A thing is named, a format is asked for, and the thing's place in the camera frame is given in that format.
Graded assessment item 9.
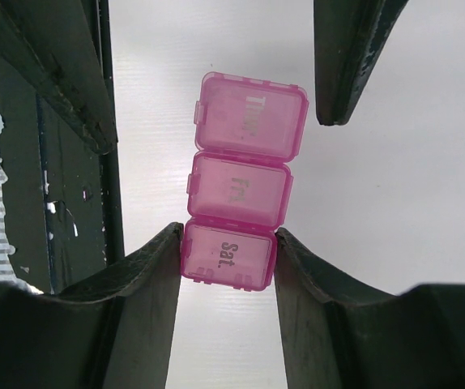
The pink weekly pill organizer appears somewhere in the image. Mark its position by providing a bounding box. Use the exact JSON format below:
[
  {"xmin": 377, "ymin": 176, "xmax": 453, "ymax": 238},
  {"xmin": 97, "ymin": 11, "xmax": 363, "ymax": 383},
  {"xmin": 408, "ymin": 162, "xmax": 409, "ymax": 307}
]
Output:
[{"xmin": 181, "ymin": 72, "xmax": 309, "ymax": 291}]

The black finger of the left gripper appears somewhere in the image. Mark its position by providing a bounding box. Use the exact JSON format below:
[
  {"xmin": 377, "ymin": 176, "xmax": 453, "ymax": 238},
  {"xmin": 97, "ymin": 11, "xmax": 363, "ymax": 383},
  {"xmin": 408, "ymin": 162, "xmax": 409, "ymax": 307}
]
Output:
[
  {"xmin": 314, "ymin": 0, "xmax": 407, "ymax": 126},
  {"xmin": 0, "ymin": 1, "xmax": 117, "ymax": 155}
]

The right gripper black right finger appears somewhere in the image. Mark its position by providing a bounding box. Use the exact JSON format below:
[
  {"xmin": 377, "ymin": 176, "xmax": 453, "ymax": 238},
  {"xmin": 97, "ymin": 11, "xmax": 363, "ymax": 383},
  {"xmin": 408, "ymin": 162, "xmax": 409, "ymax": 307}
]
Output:
[{"xmin": 275, "ymin": 229, "xmax": 465, "ymax": 388}]

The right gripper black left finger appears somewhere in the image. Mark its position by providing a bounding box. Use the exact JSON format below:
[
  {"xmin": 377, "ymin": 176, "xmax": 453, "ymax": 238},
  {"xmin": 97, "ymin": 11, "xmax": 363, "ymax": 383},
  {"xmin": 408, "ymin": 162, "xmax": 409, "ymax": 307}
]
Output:
[{"xmin": 0, "ymin": 222, "xmax": 183, "ymax": 388}]

